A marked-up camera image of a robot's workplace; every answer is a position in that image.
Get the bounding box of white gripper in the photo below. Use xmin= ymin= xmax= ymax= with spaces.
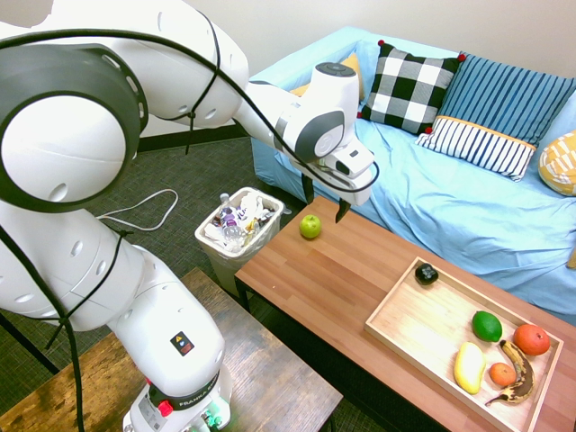
xmin=300 ymin=138 xmax=375 ymax=224

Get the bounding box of green apple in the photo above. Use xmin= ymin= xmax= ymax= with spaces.
xmin=300 ymin=214 xmax=322 ymax=239

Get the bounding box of light wooden tray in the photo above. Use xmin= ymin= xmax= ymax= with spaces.
xmin=364 ymin=256 xmax=565 ymax=432

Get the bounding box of crumpled white plastic bag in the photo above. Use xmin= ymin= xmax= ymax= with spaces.
xmin=237 ymin=189 xmax=274 ymax=226

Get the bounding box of reddish wooden coffee table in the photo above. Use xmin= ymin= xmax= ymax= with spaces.
xmin=233 ymin=195 xmax=576 ymax=432

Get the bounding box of clear plastic bottle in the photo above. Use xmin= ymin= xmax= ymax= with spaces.
xmin=219 ymin=192 xmax=244 ymax=240

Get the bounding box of mustard yellow pillow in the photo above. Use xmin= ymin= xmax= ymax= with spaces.
xmin=289 ymin=52 xmax=365 ymax=100

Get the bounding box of white trash bin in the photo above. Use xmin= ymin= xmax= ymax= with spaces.
xmin=193 ymin=186 xmax=285 ymax=298

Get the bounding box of small black round object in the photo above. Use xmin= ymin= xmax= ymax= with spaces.
xmin=414 ymin=263 xmax=440 ymax=286

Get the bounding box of light blue sofa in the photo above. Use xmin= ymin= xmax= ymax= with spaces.
xmin=249 ymin=25 xmax=576 ymax=325

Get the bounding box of black white checked pillow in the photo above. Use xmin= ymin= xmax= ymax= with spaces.
xmin=357 ymin=39 xmax=467 ymax=135

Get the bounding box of white navy striped pillow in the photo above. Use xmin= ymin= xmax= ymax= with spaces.
xmin=414 ymin=115 xmax=537 ymax=183

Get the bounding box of rustic dark wooden table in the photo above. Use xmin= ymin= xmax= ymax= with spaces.
xmin=0 ymin=267 xmax=344 ymax=432

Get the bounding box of green lime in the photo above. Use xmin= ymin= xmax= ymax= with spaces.
xmin=472 ymin=310 xmax=503 ymax=343

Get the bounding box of blue striped pillow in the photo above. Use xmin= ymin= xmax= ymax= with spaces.
xmin=438 ymin=52 xmax=576 ymax=148

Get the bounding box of yellow mango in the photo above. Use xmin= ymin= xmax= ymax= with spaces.
xmin=453 ymin=341 xmax=488 ymax=396

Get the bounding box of yellow white patterned pillow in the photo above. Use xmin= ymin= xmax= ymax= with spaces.
xmin=537 ymin=130 xmax=576 ymax=197

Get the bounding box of small orange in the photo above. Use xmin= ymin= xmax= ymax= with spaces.
xmin=489 ymin=362 xmax=518 ymax=387

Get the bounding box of red-orange grapefruit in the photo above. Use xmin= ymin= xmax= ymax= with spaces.
xmin=513 ymin=323 xmax=552 ymax=357

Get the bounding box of overripe spotted banana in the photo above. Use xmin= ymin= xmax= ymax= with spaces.
xmin=484 ymin=339 xmax=536 ymax=408

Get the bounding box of black tripod stand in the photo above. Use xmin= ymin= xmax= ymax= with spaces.
xmin=0 ymin=312 xmax=60 ymax=374

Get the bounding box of white power cord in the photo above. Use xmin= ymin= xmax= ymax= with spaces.
xmin=96 ymin=188 xmax=180 ymax=232

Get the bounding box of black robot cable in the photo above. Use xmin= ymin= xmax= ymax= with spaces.
xmin=0 ymin=8 xmax=380 ymax=432

